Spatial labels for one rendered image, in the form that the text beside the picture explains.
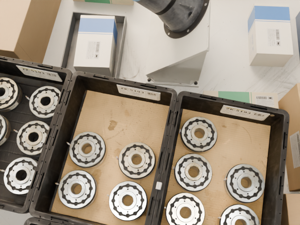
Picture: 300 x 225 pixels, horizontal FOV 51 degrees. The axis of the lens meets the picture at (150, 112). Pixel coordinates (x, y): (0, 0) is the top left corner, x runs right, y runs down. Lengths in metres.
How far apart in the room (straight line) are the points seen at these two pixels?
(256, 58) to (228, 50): 0.11
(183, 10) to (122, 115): 0.35
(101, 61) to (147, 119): 0.27
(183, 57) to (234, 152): 0.31
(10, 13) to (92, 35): 0.26
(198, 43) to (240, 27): 0.37
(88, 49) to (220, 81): 0.47
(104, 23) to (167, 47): 0.25
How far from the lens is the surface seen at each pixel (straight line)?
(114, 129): 0.94
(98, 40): 1.12
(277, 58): 1.17
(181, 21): 0.97
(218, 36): 1.24
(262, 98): 1.09
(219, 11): 1.30
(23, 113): 1.03
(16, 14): 1.12
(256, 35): 1.16
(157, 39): 1.09
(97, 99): 0.98
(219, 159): 0.93
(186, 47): 0.96
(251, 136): 0.97
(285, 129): 0.89
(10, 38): 1.08
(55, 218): 0.84
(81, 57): 1.10
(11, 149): 1.02
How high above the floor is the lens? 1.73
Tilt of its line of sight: 71 degrees down
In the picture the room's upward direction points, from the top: 5 degrees counter-clockwise
